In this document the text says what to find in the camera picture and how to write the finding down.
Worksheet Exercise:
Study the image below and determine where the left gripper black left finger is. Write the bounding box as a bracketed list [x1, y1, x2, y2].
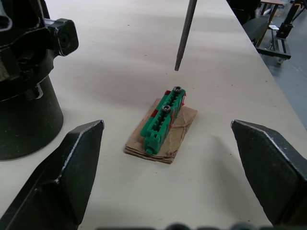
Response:
[0, 119, 106, 230]

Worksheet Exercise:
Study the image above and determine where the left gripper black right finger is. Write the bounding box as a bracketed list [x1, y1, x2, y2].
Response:
[230, 119, 307, 230]

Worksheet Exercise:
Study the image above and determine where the black electric screwdriver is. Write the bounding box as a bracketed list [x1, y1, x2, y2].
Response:
[174, 0, 199, 72]

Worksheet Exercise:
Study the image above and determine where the black gripper assembly workpiece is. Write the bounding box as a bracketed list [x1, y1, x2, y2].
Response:
[0, 0, 80, 161]

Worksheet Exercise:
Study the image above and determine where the green plastic screw holder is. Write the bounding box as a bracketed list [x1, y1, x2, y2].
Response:
[140, 85, 187, 156]

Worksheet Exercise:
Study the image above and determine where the small brown cardboard piece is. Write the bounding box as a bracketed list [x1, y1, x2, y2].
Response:
[123, 97, 199, 165]

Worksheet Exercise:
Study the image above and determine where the black chair seat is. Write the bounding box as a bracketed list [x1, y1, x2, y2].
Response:
[242, 17, 269, 44]

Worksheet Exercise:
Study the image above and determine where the black wheeled stand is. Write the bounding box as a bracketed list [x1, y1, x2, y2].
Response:
[255, 0, 307, 64]

